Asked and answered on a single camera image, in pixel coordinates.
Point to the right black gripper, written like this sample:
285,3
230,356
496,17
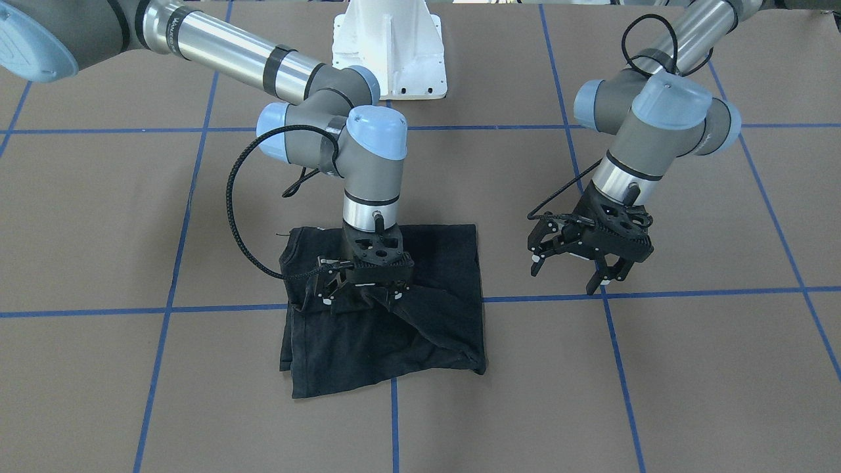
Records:
332,283

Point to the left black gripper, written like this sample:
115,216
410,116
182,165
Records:
570,231

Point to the black graphic t-shirt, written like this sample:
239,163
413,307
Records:
358,340

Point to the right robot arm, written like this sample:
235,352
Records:
326,120

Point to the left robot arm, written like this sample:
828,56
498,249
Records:
656,114

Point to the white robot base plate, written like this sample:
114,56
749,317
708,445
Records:
400,42

